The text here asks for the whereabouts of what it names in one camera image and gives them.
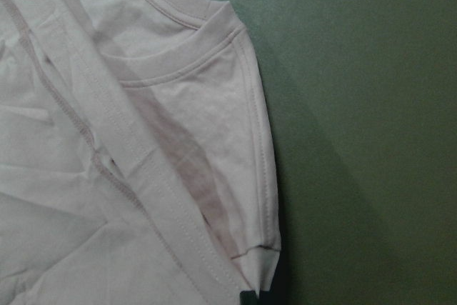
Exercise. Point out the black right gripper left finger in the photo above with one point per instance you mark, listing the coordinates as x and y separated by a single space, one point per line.
247 298

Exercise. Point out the pink Snoopy t-shirt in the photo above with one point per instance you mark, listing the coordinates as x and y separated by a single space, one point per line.
137 163

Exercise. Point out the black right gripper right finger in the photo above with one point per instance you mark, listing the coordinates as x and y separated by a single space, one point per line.
266 298

